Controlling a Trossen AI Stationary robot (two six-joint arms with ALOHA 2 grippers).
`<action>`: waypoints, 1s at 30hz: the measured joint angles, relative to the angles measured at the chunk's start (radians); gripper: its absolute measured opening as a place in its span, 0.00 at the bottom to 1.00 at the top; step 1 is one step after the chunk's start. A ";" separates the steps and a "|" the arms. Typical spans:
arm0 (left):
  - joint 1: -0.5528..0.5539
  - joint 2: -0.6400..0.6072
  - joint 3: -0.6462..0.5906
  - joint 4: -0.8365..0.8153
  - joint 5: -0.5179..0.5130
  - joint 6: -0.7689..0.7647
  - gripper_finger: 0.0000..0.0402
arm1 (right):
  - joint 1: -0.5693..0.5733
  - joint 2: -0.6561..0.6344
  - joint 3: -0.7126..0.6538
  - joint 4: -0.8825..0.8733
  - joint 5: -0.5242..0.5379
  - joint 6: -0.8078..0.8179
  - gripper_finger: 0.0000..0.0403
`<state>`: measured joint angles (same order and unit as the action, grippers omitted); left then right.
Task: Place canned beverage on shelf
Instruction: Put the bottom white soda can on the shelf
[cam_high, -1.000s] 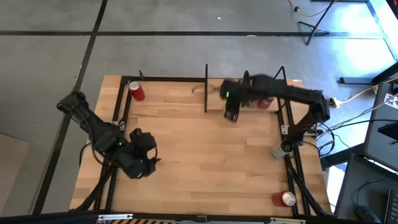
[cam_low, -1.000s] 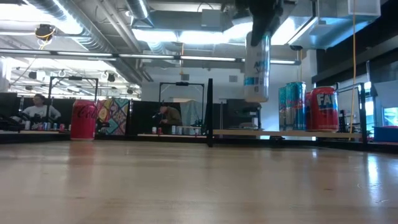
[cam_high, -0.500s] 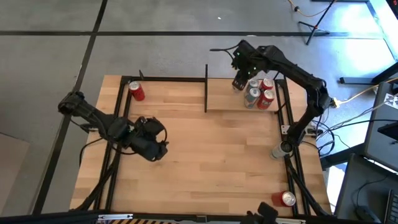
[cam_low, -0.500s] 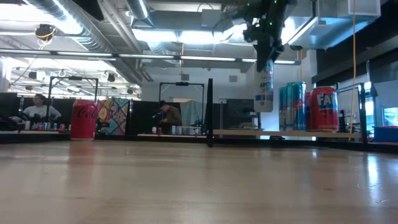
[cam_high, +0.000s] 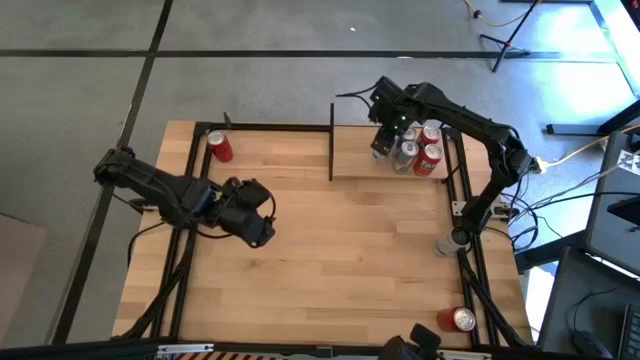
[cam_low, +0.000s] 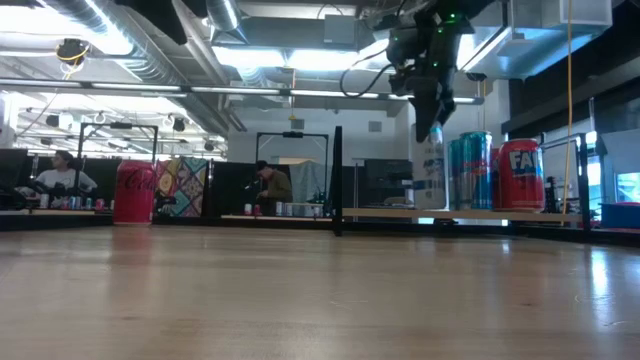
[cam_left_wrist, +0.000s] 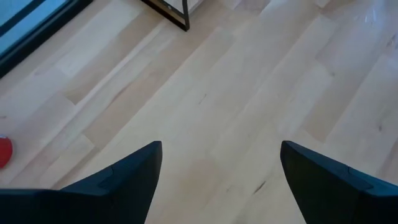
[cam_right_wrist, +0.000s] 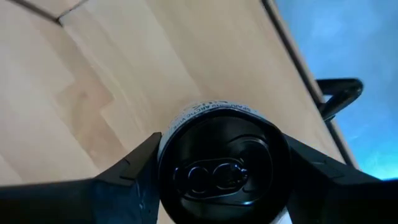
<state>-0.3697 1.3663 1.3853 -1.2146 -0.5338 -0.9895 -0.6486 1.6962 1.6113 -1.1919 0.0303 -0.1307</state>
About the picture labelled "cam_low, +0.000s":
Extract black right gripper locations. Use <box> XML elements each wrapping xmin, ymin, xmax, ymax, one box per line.
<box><xmin>385</xmin><ymin>9</ymin><xmax>475</xmax><ymax>144</ymax></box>

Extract blue silver energy drink can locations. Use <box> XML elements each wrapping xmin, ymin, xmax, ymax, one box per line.
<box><xmin>446</xmin><ymin>138</ymin><xmax>462</xmax><ymax>210</ymax></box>
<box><xmin>458</xmin><ymin>130</ymin><xmax>494</xmax><ymax>211</ymax></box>

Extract white slim can black top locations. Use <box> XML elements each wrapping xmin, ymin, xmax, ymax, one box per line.
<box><xmin>411</xmin><ymin>122</ymin><xmax>450</xmax><ymax>211</ymax></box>

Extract red soda can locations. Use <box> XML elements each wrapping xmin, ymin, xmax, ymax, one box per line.
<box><xmin>491</xmin><ymin>147</ymin><xmax>501</xmax><ymax>209</ymax></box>

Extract red Fanta can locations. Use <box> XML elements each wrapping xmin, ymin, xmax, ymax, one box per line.
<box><xmin>497</xmin><ymin>138</ymin><xmax>546</xmax><ymax>212</ymax></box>

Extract red Coca-Cola can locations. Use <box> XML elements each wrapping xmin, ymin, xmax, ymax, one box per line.
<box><xmin>112</xmin><ymin>159</ymin><xmax>157</xmax><ymax>226</ymax></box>

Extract black shelf divider panel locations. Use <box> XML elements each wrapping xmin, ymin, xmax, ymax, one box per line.
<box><xmin>331</xmin><ymin>125</ymin><xmax>345</xmax><ymax>238</ymax></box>

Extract dark cabinet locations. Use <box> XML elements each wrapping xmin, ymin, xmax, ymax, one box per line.
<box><xmin>363</xmin><ymin>158</ymin><xmax>414</xmax><ymax>206</ymax></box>

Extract grey ceiling box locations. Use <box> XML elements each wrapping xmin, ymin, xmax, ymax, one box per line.
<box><xmin>323</xmin><ymin>14</ymin><xmax>357</xmax><ymax>46</ymax></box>

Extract person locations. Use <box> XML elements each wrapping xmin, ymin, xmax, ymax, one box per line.
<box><xmin>17</xmin><ymin>149</ymin><xmax>99</xmax><ymax>209</ymax></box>
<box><xmin>253</xmin><ymin>159</ymin><xmax>295</xmax><ymax>217</ymax></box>

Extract long ceiling light strip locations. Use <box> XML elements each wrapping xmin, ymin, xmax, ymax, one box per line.
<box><xmin>0</xmin><ymin>77</ymin><xmax>481</xmax><ymax>104</ymax></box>

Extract blue plastic bin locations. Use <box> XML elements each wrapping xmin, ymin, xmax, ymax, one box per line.
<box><xmin>599</xmin><ymin>201</ymin><xmax>640</xmax><ymax>230</ymax></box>

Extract colourful patterned cloth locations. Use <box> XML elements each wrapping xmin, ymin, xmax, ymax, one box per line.
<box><xmin>155</xmin><ymin>157</ymin><xmax>209</xmax><ymax>218</ymax></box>

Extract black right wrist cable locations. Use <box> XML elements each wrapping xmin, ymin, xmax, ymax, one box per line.
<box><xmin>339</xmin><ymin>49</ymin><xmax>397</xmax><ymax>99</ymax></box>

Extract black station frame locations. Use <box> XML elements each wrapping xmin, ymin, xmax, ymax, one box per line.
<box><xmin>77</xmin><ymin>121</ymin><xmax>160</xmax><ymax>201</ymax></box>
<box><xmin>255</xmin><ymin>130</ymin><xmax>331</xmax><ymax>216</ymax></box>

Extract silver ceiling duct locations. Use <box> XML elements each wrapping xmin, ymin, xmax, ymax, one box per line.
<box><xmin>44</xmin><ymin>0</ymin><xmax>231</xmax><ymax>136</ymax></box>

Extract black yellow cable reel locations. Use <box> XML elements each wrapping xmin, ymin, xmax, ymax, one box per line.
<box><xmin>55</xmin><ymin>38</ymin><xmax>91</xmax><ymax>66</ymax></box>

